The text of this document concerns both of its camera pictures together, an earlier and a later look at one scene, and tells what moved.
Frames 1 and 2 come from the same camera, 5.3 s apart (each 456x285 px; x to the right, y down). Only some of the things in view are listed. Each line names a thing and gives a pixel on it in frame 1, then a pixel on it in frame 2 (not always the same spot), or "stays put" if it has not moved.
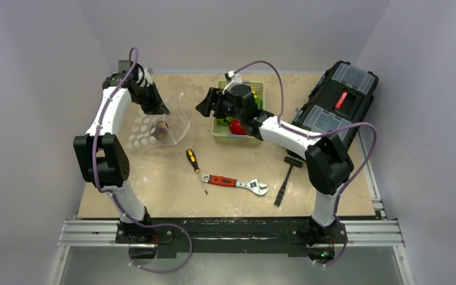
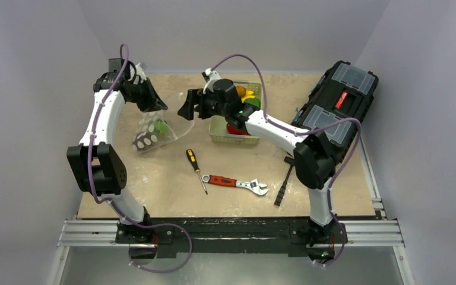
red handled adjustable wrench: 253,184 stays put
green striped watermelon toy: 221,120 → 160,126
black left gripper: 157,106 stays put
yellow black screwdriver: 192,159 stays put
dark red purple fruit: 159,130 → 143,140
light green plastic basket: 221,132 stays put
